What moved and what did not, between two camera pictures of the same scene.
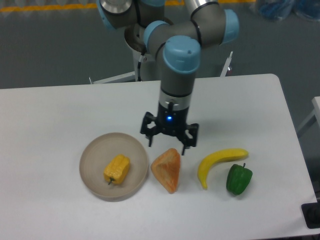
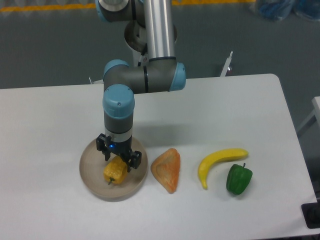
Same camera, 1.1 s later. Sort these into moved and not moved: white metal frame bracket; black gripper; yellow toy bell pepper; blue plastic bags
Moved: black gripper
Not moved: blue plastic bags; yellow toy bell pepper; white metal frame bracket
